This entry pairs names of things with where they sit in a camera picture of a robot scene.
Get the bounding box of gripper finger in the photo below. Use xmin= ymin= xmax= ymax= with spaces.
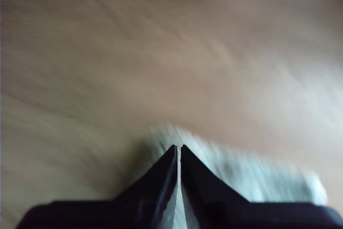
xmin=180 ymin=144 xmax=254 ymax=229
xmin=109 ymin=144 xmax=178 ymax=229

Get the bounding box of mint green fluffy tea towel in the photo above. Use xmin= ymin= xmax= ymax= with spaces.
xmin=143 ymin=123 xmax=329 ymax=229

